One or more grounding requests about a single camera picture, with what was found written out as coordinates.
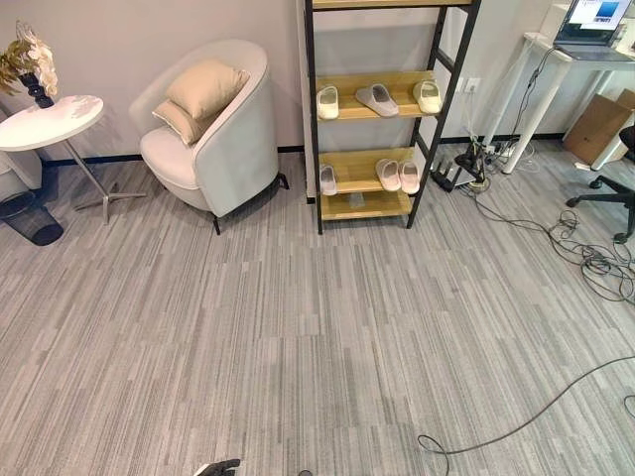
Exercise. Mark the pale pink slipper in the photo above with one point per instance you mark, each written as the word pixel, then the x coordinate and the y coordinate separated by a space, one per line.
pixel 409 176
pixel 388 174
pixel 327 180

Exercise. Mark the black metal shoe rack frame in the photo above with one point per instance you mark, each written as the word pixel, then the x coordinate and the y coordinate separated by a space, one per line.
pixel 311 124

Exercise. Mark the black mesh waste bin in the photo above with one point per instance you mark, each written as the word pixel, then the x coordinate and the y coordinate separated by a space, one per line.
pixel 27 215

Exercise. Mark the round white side table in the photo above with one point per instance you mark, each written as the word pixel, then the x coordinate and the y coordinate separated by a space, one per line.
pixel 47 121

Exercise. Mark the open laptop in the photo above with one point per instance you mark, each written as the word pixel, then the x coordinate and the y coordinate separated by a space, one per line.
pixel 590 25

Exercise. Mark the cream white slipper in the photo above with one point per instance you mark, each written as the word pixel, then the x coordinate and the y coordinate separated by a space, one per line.
pixel 327 101
pixel 427 95

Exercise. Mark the white upholstered armchair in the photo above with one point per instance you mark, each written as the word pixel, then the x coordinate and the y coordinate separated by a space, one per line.
pixel 218 149

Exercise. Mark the white wall socket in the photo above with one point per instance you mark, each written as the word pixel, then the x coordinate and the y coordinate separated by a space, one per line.
pixel 469 85

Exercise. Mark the beige cushion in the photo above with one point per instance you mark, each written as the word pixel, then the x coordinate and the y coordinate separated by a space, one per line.
pixel 178 120
pixel 206 88

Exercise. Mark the brown cardboard box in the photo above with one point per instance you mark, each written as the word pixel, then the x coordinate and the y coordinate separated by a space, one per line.
pixel 597 126

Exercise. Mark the grey fabric slipper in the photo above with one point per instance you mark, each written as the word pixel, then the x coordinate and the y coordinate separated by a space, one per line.
pixel 378 98

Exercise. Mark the black vase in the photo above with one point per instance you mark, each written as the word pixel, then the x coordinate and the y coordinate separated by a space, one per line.
pixel 37 89

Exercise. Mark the white desk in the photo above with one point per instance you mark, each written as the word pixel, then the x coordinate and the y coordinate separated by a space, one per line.
pixel 555 64

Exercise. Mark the black wifi router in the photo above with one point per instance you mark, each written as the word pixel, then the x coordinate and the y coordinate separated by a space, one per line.
pixel 446 178

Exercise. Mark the dried flower bouquet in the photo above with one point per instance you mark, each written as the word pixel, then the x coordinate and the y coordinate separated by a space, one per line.
pixel 30 54

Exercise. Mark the wooden rack shelf board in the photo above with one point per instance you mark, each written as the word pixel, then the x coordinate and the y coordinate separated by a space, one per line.
pixel 392 2
pixel 369 111
pixel 367 203
pixel 357 171

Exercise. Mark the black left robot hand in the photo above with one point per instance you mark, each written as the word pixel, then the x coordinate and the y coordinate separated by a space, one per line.
pixel 218 468

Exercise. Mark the white power strip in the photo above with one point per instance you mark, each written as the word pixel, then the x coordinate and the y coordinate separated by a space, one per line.
pixel 491 148

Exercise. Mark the black office chair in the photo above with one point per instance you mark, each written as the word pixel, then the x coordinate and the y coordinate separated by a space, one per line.
pixel 612 183

